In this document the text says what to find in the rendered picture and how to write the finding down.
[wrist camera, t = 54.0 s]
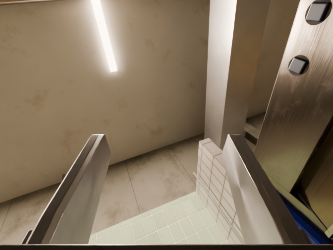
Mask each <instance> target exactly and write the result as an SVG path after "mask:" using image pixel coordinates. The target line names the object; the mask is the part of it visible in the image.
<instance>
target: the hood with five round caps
mask: <svg viewBox="0 0 333 250"><path fill-rule="evenodd" d="M332 126H333V0H301V3H300V6H299V9H298V12H297V16H296V19H295V22H294V25H293V29H292V31H291V35H290V38H289V41H288V44H287V48H286V51H285V54H284V57H283V61H282V64H281V67H280V70H279V74H278V77H277V81H276V84H275V87H274V91H273V94H272V97H271V100H270V104H269V107H268V110H267V113H266V117H265V120H264V123H263V126H262V130H261V133H260V136H259V139H258V142H257V146H256V149H255V152H254V155H255V157H256V158H257V160H258V162H259V163H260V165H261V166H262V168H263V170H264V171H265V172H266V173H267V174H268V175H269V176H270V177H272V178H273V179H274V180H275V181H276V182H278V183H279V184H280V185H281V186H282V187H283V188H285V189H286V190H287V191H288V192H292V191H294V190H295V189H296V188H297V186H298V185H299V183H300V181H301V179H302V178H303V176H304V174H305V173H306V171H307V169H308V167H309V166H310V164H311V162H312V161H313V159H314V157H315V155H316V154H317V152H318V150H319V148H320V147H321V145H322V143H323V142H324V140H325V138H326V136H327V135H328V133H329V131H330V129H331V128H332Z"/></svg>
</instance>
